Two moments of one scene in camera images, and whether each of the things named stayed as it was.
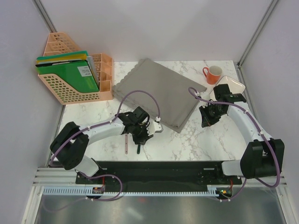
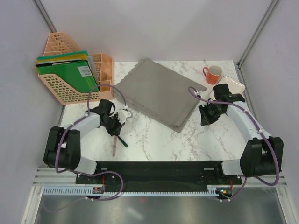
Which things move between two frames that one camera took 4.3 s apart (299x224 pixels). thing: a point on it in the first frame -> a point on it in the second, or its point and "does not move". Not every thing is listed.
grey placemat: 167,96 does not move
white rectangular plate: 236,87 does not move
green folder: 77,76 does not move
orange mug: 212,73 does not move
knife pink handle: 126,143 -> 115,145
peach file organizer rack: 59,42 does not move
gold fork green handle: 138,149 -> 119,137
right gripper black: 207,121 does not move
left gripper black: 143,140 -> 116,131
